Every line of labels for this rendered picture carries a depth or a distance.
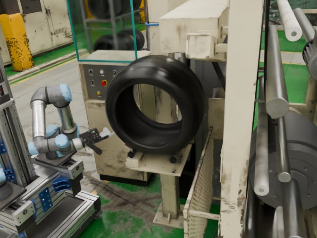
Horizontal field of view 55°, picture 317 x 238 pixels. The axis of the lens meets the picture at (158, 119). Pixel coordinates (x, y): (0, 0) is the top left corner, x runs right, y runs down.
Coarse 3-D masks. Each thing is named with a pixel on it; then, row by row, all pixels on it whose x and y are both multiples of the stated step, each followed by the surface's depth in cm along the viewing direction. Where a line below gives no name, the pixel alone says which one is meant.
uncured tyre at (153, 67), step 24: (120, 72) 175; (144, 72) 167; (168, 72) 166; (192, 72) 181; (120, 96) 206; (192, 96) 168; (120, 120) 203; (144, 120) 214; (192, 120) 171; (144, 144) 189; (168, 144) 181
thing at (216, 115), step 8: (216, 88) 209; (216, 96) 199; (224, 96) 211; (216, 104) 195; (224, 104) 193; (216, 112) 197; (224, 112) 196; (208, 120) 202; (216, 120) 200; (208, 128) 204; (216, 128) 203; (216, 136) 205
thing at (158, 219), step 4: (160, 204) 280; (180, 204) 279; (180, 208) 274; (160, 212) 271; (156, 216) 267; (160, 216) 267; (180, 216) 266; (156, 220) 262; (160, 220) 263; (164, 220) 263; (172, 220) 262; (176, 220) 261; (180, 220) 262; (160, 224) 260; (164, 224) 259; (168, 224) 258; (172, 224) 258; (176, 224) 258; (180, 224) 256; (180, 228) 255
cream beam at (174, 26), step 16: (192, 0) 171; (208, 0) 167; (224, 0) 163; (176, 16) 127; (192, 16) 124; (208, 16) 122; (224, 16) 136; (160, 32) 128; (176, 32) 126; (192, 32) 124; (208, 32) 122; (160, 48) 131; (176, 48) 129
